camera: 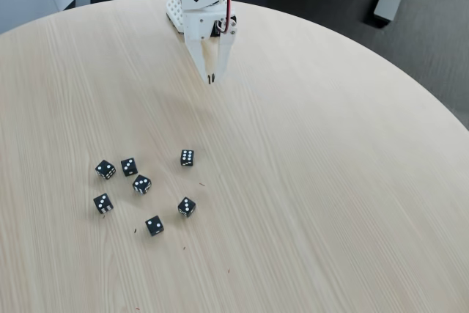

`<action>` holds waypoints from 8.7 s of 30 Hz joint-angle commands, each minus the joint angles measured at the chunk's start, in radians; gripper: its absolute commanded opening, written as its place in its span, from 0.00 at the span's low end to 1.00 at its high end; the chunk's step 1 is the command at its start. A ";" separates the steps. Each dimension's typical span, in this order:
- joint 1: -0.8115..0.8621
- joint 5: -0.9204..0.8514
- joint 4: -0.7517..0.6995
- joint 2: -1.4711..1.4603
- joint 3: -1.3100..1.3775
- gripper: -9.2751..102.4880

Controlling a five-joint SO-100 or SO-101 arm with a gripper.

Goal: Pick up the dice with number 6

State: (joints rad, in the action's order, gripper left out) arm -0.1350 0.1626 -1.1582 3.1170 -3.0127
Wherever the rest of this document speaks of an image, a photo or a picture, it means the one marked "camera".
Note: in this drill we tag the black die white pips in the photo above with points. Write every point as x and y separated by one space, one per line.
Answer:
187 158
128 166
105 169
154 225
141 183
103 203
187 206

